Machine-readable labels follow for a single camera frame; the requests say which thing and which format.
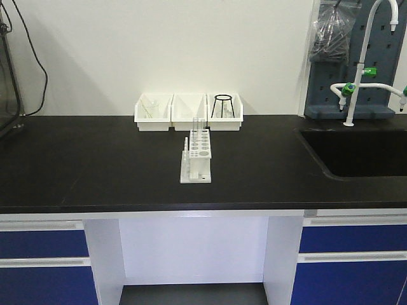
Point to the upper left blue drawer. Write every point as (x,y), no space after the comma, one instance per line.
(43,244)

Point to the glass fronted equipment cabinet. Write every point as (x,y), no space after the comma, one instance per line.
(11,101)

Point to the clear glass beaker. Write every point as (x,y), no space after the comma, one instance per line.
(155,105)

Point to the yellow green stirring stick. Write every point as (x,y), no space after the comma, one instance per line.
(147,108)

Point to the white storage bin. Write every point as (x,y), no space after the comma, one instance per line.
(160,124)
(225,124)
(185,107)

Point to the black lab sink basin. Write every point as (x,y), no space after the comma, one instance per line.
(352,154)

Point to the lower left blue drawer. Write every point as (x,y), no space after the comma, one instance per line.
(56,285)

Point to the clear glass erlenmeyer flask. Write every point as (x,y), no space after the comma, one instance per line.
(224,110)

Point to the clear plastic bag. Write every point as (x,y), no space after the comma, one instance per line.
(333,29)

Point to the large clear test tube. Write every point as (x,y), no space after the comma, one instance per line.
(195,127)

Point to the upper right blue drawer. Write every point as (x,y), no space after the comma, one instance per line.
(353,238)

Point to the left white storage bin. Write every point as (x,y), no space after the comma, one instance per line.
(160,124)

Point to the blue drawer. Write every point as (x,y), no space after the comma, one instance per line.
(372,282)
(43,244)
(56,285)
(353,238)

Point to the middle white storage bin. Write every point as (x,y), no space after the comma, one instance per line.
(185,107)

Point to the lower right blue drawer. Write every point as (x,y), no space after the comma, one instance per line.
(372,282)

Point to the grey pegboard drying rack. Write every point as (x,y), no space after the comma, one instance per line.
(383,53)

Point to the white gooseneck lab faucet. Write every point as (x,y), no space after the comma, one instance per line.
(339,88)

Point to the black wire tripod stand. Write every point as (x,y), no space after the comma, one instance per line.
(221,98)

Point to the right white storage bin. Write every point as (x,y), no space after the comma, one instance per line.
(225,124)

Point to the white test tube rack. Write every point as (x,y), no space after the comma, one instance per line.
(196,156)

